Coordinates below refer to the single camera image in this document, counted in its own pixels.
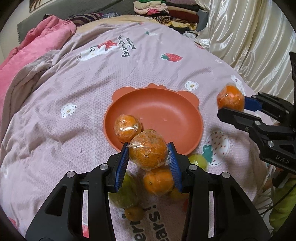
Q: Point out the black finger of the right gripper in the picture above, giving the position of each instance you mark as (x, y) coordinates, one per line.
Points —
(273, 106)
(243, 121)

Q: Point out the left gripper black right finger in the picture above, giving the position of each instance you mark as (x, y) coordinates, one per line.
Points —
(218, 208)

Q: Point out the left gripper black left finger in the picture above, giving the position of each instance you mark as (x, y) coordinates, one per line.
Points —
(78, 207)

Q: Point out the orange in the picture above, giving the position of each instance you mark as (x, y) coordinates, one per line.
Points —
(126, 127)
(158, 181)
(230, 97)
(148, 150)

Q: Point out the green apple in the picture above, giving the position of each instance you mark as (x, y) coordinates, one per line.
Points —
(127, 195)
(199, 160)

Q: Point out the small yellow-green fruit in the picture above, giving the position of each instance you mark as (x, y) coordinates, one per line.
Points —
(176, 196)

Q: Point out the small yellow kumquat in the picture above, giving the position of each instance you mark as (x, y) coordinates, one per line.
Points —
(135, 213)

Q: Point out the cream satin curtain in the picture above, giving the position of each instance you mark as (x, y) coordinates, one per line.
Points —
(255, 39)

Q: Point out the orange bear-shaped plate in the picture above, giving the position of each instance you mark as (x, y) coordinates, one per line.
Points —
(173, 114)

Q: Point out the stack of folded clothes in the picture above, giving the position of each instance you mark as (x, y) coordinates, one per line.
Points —
(182, 16)

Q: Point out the pink blanket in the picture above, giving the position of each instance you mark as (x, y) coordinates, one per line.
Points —
(50, 34)

